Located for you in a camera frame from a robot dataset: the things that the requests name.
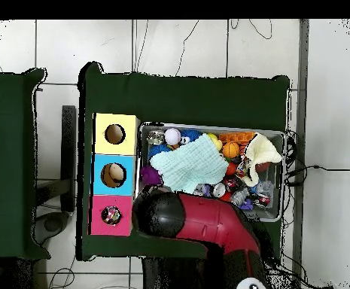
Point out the mint green waffle cloth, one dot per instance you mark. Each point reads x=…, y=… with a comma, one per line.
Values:
x=189, y=165

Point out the colourful dotted cloth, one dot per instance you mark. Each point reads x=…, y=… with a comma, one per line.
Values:
x=111, y=215

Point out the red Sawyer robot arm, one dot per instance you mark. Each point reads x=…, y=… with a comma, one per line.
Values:
x=210, y=219

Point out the wooden box with three holes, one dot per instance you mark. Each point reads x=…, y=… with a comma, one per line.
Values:
x=126, y=168

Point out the blue spiky rubber ball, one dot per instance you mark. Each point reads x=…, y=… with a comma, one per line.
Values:
x=158, y=150
x=191, y=135

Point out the white toy baseball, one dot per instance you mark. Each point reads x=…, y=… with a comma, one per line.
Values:
x=172, y=136

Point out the purple spiky rubber toy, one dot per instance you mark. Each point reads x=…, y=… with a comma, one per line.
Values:
x=150, y=176

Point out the crushed silver can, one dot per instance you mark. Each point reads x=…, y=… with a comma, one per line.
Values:
x=155, y=137

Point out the orange toy basketball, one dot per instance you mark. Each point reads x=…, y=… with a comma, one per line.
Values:
x=231, y=150

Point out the orange plastic building block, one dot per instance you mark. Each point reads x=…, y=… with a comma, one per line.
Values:
x=236, y=138

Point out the cream knitted cloth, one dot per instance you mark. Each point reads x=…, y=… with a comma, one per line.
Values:
x=262, y=147

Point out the black upright panel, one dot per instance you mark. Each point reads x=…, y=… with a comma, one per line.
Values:
x=68, y=150

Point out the grey round floor object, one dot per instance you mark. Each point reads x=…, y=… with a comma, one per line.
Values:
x=52, y=224

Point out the dark green side table cloth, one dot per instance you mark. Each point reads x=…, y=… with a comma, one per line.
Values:
x=6, y=165

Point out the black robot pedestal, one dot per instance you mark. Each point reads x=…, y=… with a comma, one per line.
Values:
x=168, y=277

